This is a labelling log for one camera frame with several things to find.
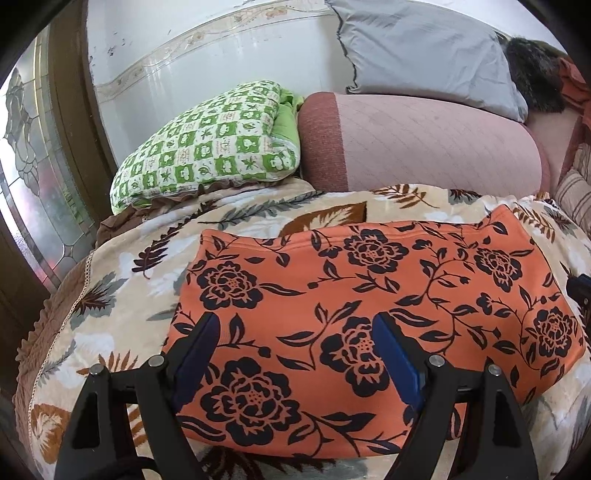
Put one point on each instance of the black furry item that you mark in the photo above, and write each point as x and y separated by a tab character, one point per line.
535	69

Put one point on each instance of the green checkered pillow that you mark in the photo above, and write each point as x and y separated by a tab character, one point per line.
246	135

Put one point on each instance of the orange black floral garment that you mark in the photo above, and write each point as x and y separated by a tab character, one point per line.
296	370

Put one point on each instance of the striped beige cushion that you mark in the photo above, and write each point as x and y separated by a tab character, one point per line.
573	195

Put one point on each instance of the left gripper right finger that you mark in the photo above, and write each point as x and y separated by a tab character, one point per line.
494	442

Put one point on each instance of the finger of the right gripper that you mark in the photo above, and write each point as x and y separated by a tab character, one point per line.
579	289

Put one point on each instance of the grey pillow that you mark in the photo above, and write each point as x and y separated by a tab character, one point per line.
418	49

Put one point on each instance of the pink bolster cushion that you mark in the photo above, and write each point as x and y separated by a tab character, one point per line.
366	142

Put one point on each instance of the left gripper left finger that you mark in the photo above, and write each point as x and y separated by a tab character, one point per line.
124	423

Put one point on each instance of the stained glass wooden door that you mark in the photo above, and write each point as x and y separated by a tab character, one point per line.
56	167

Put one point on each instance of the leaf pattern beige blanket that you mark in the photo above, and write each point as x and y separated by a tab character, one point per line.
116	305

